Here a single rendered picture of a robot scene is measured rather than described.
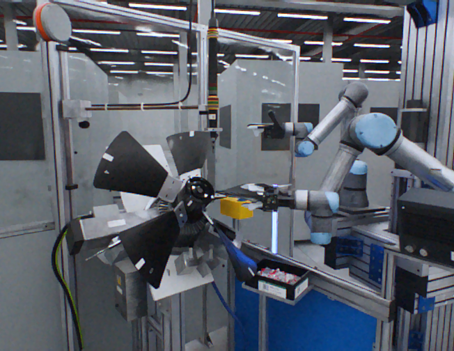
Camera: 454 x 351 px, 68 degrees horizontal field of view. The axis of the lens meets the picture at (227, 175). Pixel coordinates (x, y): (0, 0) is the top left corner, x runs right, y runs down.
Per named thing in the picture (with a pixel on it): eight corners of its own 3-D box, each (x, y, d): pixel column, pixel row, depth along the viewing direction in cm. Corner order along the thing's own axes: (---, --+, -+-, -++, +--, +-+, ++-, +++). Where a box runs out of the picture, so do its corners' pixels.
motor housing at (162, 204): (155, 256, 130) (167, 242, 121) (138, 205, 139) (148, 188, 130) (205, 244, 144) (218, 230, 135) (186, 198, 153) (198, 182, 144)
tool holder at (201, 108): (196, 131, 128) (196, 104, 126) (202, 131, 134) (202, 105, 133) (218, 131, 125) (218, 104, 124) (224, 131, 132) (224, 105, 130)
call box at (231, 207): (219, 216, 184) (219, 197, 183) (234, 213, 190) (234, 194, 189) (238, 223, 172) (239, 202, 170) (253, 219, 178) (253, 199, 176)
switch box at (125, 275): (133, 301, 162) (131, 258, 159) (147, 315, 150) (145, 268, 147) (114, 308, 156) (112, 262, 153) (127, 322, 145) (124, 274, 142)
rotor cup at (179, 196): (176, 226, 124) (190, 209, 115) (163, 193, 130) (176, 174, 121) (209, 220, 133) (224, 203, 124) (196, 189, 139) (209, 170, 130)
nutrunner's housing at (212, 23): (206, 137, 128) (205, 10, 122) (209, 137, 132) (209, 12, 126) (216, 137, 127) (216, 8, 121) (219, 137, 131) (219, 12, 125)
